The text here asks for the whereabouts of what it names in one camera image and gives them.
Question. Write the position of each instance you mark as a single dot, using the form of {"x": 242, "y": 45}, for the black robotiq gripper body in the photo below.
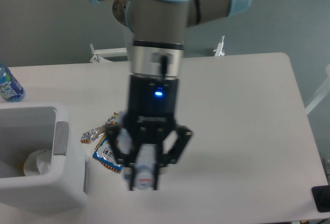
{"x": 150, "y": 110}

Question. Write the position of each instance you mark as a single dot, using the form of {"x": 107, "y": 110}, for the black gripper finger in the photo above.
{"x": 124, "y": 151}
{"x": 183, "y": 135}

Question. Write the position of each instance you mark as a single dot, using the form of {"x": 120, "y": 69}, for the blue snack wrapper bag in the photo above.
{"x": 103, "y": 152}

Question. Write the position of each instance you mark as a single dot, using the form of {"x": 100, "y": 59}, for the crushed clear plastic bottle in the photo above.
{"x": 142, "y": 175}

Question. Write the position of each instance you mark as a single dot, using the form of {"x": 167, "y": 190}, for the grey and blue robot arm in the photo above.
{"x": 159, "y": 29}

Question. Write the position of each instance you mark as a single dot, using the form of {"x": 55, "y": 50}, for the white plastic trash can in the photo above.
{"x": 26, "y": 128}

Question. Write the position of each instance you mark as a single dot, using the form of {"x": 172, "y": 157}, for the crumpled white tissue paper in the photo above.
{"x": 38, "y": 163}

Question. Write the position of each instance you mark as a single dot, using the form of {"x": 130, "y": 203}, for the blue labelled drink bottle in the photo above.
{"x": 11, "y": 89}

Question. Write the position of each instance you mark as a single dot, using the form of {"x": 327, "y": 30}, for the black device at table edge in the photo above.
{"x": 321, "y": 198}

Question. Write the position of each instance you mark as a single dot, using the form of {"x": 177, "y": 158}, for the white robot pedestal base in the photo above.
{"x": 104, "y": 55}

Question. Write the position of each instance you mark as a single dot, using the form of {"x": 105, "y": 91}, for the white table frame leg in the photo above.
{"x": 321, "y": 92}

